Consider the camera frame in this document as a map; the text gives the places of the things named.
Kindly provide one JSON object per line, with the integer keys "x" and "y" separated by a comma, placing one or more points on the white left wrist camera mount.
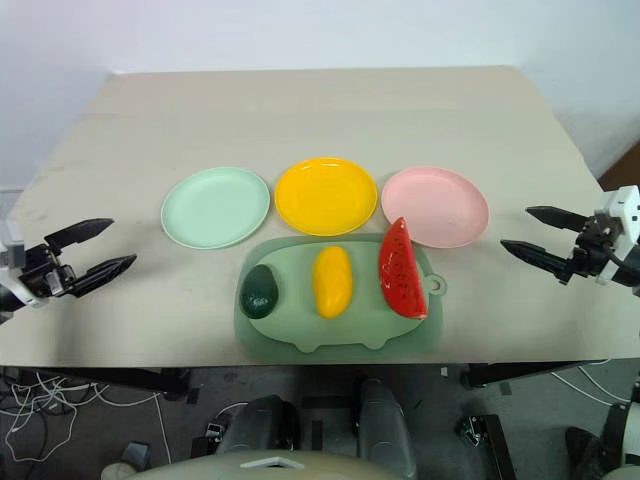
{"x": 26, "y": 299}

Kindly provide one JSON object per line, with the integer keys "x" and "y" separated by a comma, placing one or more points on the pink plate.
{"x": 440, "y": 205}

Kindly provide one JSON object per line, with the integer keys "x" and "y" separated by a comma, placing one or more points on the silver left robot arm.
{"x": 5, "y": 301}

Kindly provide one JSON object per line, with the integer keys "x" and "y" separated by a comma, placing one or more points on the black floor stand base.
{"x": 492, "y": 445}

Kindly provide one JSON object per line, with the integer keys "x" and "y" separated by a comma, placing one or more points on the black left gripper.
{"x": 47, "y": 272}

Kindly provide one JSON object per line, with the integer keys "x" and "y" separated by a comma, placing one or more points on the beige robot torso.
{"x": 260, "y": 467}

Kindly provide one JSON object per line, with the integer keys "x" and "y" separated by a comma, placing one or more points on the yellow plate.
{"x": 325, "y": 197}

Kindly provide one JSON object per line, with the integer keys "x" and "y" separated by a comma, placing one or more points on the red watermelon slice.
{"x": 402, "y": 270}

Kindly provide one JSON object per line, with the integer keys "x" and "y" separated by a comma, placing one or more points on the dark green avocado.
{"x": 260, "y": 292}

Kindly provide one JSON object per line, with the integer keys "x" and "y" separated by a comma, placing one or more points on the yellow mango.
{"x": 332, "y": 282}

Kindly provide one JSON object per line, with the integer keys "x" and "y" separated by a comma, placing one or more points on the dark rounded robot leg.
{"x": 385, "y": 425}
{"x": 262, "y": 425}

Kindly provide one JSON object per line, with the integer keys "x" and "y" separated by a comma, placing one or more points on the black table frame beam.
{"x": 125, "y": 381}
{"x": 525, "y": 372}

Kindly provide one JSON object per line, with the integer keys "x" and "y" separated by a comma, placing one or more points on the white stand post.
{"x": 622, "y": 440}

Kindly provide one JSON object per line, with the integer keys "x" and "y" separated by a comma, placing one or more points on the green pig-shaped silicone mat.
{"x": 295, "y": 330}

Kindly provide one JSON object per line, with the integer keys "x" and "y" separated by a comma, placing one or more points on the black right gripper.
{"x": 595, "y": 245}

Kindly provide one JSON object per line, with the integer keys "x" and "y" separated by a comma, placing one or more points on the light green plate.
{"x": 215, "y": 207}

